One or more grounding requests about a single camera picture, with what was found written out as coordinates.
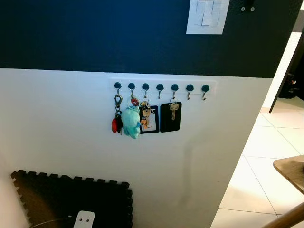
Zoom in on black holder with white card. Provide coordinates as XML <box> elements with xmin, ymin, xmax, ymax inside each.
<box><xmin>140</xmin><ymin>105</ymin><xmax>160</xmax><ymax>134</ymax></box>

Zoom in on single silver key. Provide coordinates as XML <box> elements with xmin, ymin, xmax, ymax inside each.
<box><xmin>170</xmin><ymin>102</ymin><xmax>179</xmax><ymax>121</ymax></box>

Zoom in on white wall light switch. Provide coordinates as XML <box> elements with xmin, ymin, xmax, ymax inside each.
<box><xmin>186</xmin><ymin>0</ymin><xmax>230</xmax><ymax>35</ymax></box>

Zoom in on wooden chair rail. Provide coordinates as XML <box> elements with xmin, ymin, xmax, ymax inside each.
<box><xmin>260</xmin><ymin>201</ymin><xmax>304</xmax><ymax>228</ymax></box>

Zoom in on plain black card holder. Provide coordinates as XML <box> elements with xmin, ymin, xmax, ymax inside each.
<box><xmin>160</xmin><ymin>102</ymin><xmax>182</xmax><ymax>133</ymax></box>

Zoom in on dark shoes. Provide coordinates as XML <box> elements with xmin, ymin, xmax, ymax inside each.
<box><xmin>278</xmin><ymin>82</ymin><xmax>301</xmax><ymax>99</ymax></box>

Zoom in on white bracket with two holes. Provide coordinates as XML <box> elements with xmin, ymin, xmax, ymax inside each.
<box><xmin>73</xmin><ymin>210</ymin><xmax>96</xmax><ymax>228</ymax></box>

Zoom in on thin black cable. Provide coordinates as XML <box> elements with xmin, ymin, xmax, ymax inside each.
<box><xmin>28</xmin><ymin>217</ymin><xmax>75</xmax><ymax>228</ymax></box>

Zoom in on teal plush toy keychain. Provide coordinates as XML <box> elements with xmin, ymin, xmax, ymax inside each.
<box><xmin>121</xmin><ymin>97</ymin><xmax>142</xmax><ymax>140</ymax></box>

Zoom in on white key hook rack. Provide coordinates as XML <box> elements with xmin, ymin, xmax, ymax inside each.
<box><xmin>109</xmin><ymin>78</ymin><xmax>218</xmax><ymax>96</ymax></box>

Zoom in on wooden table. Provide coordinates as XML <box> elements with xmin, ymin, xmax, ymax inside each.
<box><xmin>273</xmin><ymin>155</ymin><xmax>304</xmax><ymax>194</ymax></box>

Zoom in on black foam puzzle mat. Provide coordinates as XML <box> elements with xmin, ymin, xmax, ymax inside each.
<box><xmin>10</xmin><ymin>170</ymin><xmax>134</xmax><ymax>228</ymax></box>

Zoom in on red fob with carabiner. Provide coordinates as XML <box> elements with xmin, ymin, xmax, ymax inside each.
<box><xmin>112</xmin><ymin>95</ymin><xmax>124</xmax><ymax>136</ymax></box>

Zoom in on key bunch with orange tag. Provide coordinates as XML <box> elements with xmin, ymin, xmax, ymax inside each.
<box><xmin>141</xmin><ymin>99</ymin><xmax>153</xmax><ymax>130</ymax></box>

